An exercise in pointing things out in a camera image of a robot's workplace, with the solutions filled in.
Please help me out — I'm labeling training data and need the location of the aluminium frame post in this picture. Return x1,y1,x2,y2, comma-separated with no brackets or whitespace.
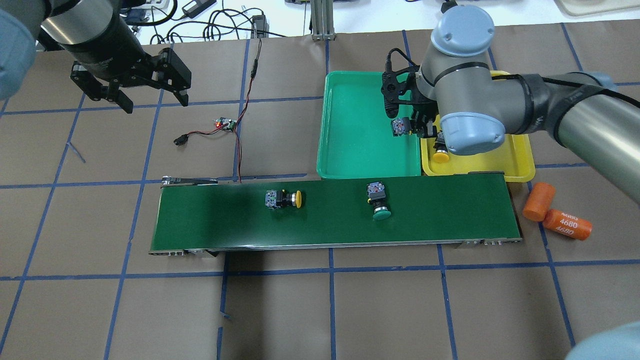
310,0,336,42

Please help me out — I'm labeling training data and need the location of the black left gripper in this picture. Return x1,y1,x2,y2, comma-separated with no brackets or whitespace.
70,48,192,114

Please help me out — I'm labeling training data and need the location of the small motor controller board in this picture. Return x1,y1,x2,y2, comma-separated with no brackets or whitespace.
214,117,238,133

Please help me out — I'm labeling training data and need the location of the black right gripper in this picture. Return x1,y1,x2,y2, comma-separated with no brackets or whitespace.
381,48,439,138

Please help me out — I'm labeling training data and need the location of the green plastic tray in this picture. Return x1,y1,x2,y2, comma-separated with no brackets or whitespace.
316,70,422,180

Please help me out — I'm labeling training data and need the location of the red black wire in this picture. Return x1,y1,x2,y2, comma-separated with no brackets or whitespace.
180,37,263,185

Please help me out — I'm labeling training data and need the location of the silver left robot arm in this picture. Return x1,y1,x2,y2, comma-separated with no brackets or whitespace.
0,0,192,114

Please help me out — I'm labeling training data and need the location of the beige serving tray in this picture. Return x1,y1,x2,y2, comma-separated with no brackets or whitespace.
555,0,640,17

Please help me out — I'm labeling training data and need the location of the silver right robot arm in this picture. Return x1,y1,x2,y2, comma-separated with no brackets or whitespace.
381,0,640,202

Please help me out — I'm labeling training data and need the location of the black power adapter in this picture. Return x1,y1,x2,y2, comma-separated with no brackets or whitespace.
182,0,217,19

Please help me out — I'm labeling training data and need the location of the yellow push button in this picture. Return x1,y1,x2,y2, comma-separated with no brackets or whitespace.
430,131,450,164
264,189,303,209

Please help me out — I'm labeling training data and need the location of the black connector plug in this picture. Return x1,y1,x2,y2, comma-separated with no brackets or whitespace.
173,134,190,147

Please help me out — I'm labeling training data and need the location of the orange cylinder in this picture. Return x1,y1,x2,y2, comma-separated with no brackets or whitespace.
542,209,593,240
522,182,556,223

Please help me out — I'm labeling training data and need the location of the yellow plastic tray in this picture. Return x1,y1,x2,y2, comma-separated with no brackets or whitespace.
420,70,536,183

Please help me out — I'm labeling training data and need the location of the green conveyor belt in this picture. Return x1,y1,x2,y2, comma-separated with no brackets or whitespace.
149,173,522,256

